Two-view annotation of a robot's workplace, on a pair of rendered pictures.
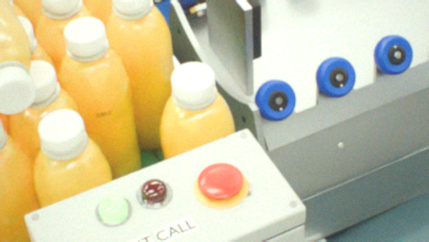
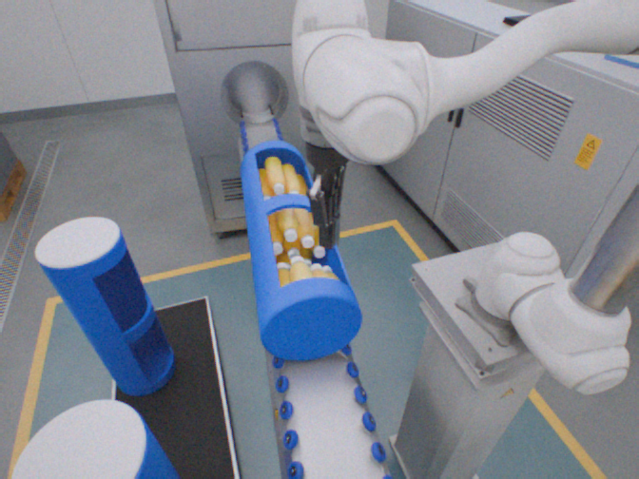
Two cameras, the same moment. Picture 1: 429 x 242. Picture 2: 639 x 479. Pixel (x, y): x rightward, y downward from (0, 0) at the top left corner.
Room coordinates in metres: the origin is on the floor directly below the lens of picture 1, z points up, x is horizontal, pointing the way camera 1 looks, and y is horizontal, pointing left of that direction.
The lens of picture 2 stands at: (0.84, 0.21, 1.98)
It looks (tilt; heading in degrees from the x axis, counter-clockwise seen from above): 41 degrees down; 281
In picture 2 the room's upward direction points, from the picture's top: straight up
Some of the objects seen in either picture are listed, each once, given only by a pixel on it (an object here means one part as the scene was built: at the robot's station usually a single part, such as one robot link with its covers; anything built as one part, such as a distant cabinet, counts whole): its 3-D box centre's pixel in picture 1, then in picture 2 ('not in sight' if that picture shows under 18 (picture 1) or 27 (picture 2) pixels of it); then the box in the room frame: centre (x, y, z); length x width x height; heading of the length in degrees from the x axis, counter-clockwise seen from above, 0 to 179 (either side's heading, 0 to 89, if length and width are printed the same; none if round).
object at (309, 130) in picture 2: not in sight; (328, 121); (0.95, -0.37, 1.72); 0.09 x 0.09 x 0.06
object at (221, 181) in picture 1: (221, 182); not in sight; (0.49, 0.00, 1.11); 0.04 x 0.04 x 0.01
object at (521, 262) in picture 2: not in sight; (519, 274); (0.48, -0.60, 1.24); 0.18 x 0.16 x 0.22; 113
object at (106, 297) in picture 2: not in sight; (119, 316); (1.93, -0.70, 0.59); 0.28 x 0.28 x 0.88
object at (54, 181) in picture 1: (79, 205); not in sight; (0.57, 0.13, 0.99); 0.07 x 0.07 x 0.19
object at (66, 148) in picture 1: (61, 132); not in sight; (0.57, 0.13, 1.09); 0.04 x 0.04 x 0.02
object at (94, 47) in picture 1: (85, 37); not in sight; (0.69, 0.12, 1.09); 0.04 x 0.04 x 0.02
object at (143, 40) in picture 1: (141, 69); not in sight; (0.75, 0.07, 0.99); 0.07 x 0.07 x 0.19
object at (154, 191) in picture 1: (153, 190); not in sight; (0.49, 0.05, 1.11); 0.02 x 0.02 x 0.01
